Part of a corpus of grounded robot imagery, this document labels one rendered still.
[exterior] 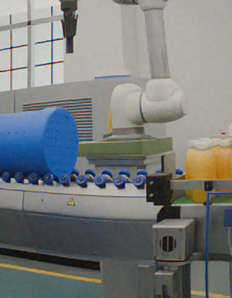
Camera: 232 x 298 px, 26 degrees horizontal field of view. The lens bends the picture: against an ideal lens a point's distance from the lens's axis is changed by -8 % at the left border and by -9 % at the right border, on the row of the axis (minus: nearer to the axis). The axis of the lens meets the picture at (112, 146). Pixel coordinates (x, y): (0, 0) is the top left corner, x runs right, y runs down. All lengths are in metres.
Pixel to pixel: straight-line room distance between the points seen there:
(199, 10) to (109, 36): 0.91
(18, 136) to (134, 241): 0.61
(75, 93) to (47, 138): 1.85
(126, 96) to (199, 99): 2.25
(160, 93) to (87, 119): 1.37
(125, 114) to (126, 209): 0.80
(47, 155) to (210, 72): 2.94
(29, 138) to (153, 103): 0.73
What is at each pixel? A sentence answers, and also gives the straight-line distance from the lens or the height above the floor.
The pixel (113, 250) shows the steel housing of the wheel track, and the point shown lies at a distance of 1.98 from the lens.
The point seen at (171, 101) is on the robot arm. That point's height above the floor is 1.24.
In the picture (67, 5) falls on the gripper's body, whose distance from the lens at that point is 2.16.
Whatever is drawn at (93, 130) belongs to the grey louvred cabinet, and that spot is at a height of 1.08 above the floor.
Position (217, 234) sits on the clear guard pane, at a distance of 1.62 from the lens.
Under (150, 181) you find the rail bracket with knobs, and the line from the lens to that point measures 1.70.
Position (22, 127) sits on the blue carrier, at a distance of 2.07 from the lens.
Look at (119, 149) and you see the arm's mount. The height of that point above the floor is 1.03.
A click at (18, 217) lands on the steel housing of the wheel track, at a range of 2.14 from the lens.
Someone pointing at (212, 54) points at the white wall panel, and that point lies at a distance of 4.75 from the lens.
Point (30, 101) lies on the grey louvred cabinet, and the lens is 4.10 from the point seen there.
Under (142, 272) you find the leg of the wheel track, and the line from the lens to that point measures 1.95.
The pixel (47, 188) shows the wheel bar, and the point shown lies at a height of 0.92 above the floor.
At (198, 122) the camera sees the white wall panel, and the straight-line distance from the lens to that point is 4.79.
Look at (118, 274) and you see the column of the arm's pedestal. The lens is 2.67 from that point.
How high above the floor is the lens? 1.20
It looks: 4 degrees down
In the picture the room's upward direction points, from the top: 2 degrees counter-clockwise
